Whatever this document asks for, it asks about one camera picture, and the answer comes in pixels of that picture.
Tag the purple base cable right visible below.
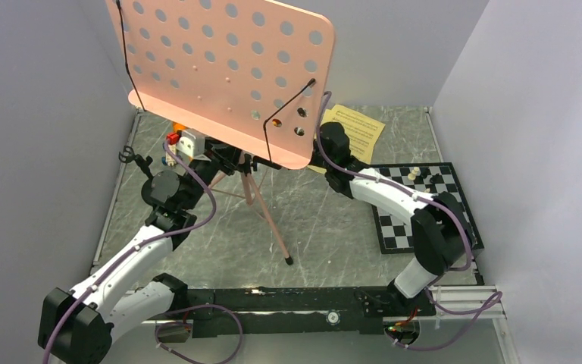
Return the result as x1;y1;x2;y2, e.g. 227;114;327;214
390;287;503;353

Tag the black microphone stand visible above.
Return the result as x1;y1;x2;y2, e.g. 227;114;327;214
118;145;154;180

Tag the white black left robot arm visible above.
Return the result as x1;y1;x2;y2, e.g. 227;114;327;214
38;140;243;363

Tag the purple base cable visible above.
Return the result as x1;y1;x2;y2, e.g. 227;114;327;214
390;287;503;353
154;303;244;364

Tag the black chess piece left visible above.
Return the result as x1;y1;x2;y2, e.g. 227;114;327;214
417;168;430;182

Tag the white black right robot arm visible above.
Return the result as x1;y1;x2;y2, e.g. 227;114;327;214
311;122;473;315

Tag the black chess piece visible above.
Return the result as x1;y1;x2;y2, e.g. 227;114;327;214
428;174;444;184
417;168;430;182

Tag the pink music stand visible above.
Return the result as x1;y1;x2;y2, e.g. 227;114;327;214
105;0;336;266

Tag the black white chessboard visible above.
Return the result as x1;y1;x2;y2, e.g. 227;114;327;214
371;162;485;256

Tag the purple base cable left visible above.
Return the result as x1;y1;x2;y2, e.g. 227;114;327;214
154;303;244;364

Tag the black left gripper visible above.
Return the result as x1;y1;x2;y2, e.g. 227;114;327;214
182;130;247;210

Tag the white chess piece upper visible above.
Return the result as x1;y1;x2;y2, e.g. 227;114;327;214
408;167;421;181

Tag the orange toy microphone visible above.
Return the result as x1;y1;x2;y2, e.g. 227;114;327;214
171;122;186;133

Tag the yellow sheet music page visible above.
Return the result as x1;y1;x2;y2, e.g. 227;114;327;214
322;105;385;164

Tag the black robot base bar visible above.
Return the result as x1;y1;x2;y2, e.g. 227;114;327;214
156;286;437;338

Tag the black chess piece right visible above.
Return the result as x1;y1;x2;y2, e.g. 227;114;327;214
428;174;444;184

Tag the white blue toy car chassis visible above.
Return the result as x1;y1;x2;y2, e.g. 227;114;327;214
161;154;177;168

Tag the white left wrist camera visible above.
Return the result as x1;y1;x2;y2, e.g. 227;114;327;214
166;128;206;159

